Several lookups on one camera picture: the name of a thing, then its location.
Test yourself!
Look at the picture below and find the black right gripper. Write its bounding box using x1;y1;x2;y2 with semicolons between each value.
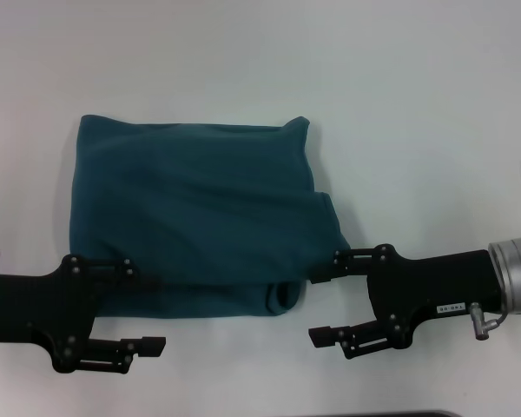
307;243;505;360

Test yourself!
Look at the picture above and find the teal t-shirt with beige print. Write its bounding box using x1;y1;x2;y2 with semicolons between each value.
68;113;353;319

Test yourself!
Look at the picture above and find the right gripper cable with connector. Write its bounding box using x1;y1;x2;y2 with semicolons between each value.
468;301;511;341

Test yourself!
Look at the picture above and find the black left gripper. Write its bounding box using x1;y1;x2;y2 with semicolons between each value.
0;255;167;374

